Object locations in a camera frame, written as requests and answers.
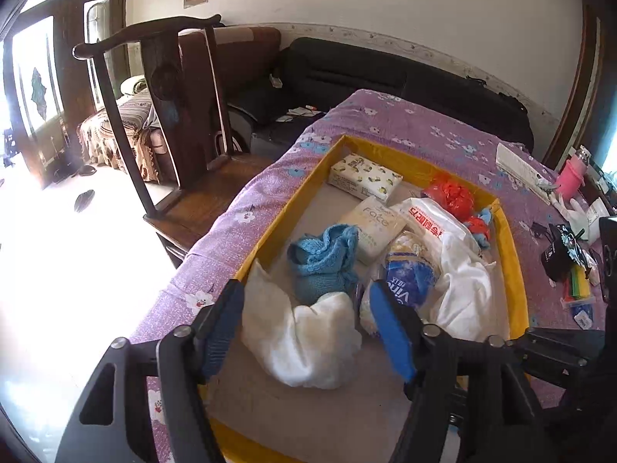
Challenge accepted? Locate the plain white tissue pack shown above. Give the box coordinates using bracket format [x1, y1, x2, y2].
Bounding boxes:
[340, 197, 408, 266]

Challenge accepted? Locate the toilet roll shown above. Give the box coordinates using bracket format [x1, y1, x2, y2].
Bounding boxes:
[359, 231, 442, 338]

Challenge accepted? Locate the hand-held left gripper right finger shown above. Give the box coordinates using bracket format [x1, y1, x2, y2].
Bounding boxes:
[369, 280, 555, 463]

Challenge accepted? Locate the white paper booklet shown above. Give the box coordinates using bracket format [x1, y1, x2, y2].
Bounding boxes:
[496, 142, 555, 203]

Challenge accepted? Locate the glass panelled wooden door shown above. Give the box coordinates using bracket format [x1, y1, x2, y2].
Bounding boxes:
[2, 10, 66, 189]

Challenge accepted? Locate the white work glove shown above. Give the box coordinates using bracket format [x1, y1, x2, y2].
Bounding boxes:
[550, 195, 598, 242]

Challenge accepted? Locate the white towel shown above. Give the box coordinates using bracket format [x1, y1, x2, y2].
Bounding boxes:
[241, 259, 362, 390]

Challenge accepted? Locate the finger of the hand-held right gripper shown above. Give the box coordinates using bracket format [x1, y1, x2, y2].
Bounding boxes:
[513, 327, 605, 389]

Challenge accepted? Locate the dark wooden chair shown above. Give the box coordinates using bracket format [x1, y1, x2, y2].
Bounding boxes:
[72, 14, 275, 271]

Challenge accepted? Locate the black leather sofa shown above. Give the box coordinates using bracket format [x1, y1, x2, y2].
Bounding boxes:
[226, 37, 535, 155]

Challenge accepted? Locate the blue knitted hat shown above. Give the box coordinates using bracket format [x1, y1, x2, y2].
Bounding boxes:
[288, 224, 361, 306]

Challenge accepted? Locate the small blue white packet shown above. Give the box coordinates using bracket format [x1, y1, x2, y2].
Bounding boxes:
[573, 301, 596, 330]

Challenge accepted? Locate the yellow cardboard box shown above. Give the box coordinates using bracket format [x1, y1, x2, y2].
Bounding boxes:
[205, 135, 531, 463]

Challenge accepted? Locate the colourful sponge pack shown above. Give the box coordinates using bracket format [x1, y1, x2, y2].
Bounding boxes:
[561, 265, 596, 307]

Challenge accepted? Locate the white bag with red print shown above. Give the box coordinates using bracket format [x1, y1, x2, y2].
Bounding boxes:
[390, 198, 483, 256]

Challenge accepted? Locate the red plastic bag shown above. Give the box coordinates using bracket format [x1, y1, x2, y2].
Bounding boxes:
[421, 174, 475, 220]

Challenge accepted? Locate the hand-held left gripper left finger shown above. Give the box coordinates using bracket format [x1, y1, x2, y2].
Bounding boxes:
[55, 280, 246, 463]

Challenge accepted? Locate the pink knitted bottle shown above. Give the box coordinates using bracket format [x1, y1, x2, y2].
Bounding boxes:
[554, 147, 593, 201]

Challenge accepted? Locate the lemon print tissue pack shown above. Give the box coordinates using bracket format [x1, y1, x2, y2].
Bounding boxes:
[329, 153, 403, 203]

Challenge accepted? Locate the purple floral tablecloth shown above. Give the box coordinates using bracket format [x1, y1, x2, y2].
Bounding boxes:
[130, 88, 608, 463]

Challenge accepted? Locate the brown wooden window frame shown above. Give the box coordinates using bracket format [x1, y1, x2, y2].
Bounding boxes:
[542, 5, 603, 169]

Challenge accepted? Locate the white plastic jar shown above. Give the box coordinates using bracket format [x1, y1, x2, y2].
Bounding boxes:
[585, 198, 613, 219]

